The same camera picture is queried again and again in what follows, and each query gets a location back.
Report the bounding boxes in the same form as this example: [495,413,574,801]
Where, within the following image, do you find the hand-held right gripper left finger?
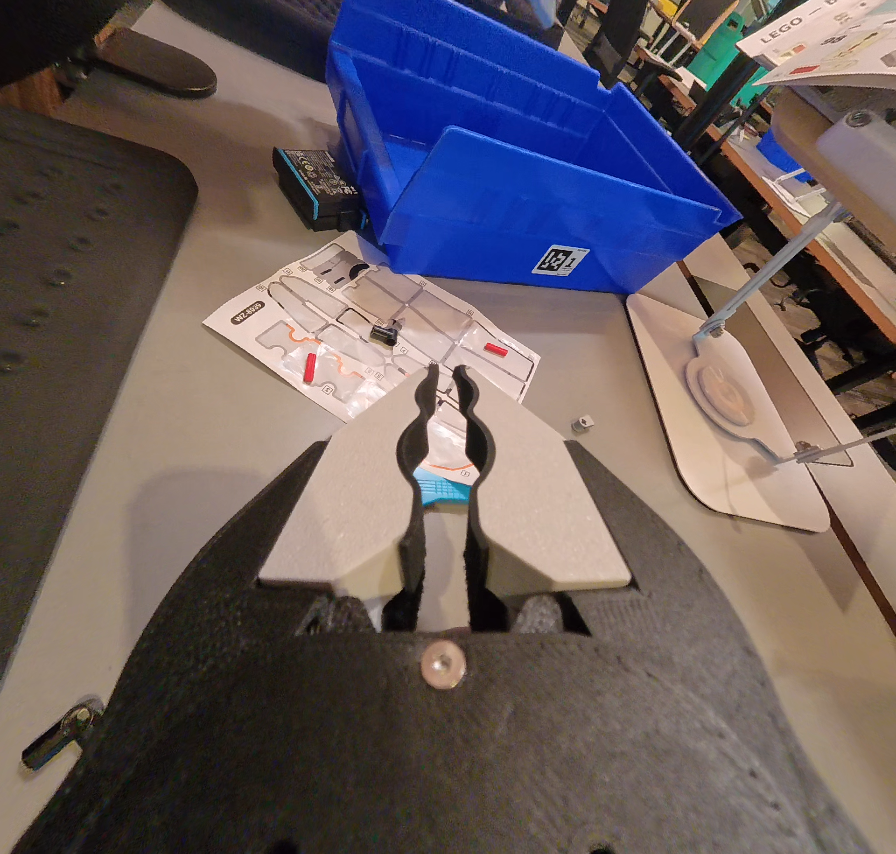
[256,364,442,632]

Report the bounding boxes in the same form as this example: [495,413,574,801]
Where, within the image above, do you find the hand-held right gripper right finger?
[452,364,634,632]

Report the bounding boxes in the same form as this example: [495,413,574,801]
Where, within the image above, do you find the blue brick separator tool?
[412,465,478,513]

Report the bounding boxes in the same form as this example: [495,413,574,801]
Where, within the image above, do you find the blue plastic bin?
[325,0,743,296]

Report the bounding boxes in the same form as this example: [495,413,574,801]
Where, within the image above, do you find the paper instruction sheet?
[736,0,896,88]

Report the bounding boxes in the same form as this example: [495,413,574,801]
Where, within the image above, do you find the white document stand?
[625,87,896,534]

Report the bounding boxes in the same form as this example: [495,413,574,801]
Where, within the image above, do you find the green plastic tote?
[689,10,771,106]

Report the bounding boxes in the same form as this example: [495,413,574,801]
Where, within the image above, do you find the clear sticker sheet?
[203,231,542,480]

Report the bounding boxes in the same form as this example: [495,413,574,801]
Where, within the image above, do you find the black fabric case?
[150,0,351,84]

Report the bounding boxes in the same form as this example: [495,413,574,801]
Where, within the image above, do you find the small blue bin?
[756,126,795,169]

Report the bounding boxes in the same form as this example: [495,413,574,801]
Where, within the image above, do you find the black battery pack blue-edged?
[272,147,368,233]

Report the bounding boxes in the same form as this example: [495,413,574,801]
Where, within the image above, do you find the black dimpled pad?
[0,105,200,673]

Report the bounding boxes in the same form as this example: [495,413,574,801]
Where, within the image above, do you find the black chair armrest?
[66,24,218,99]

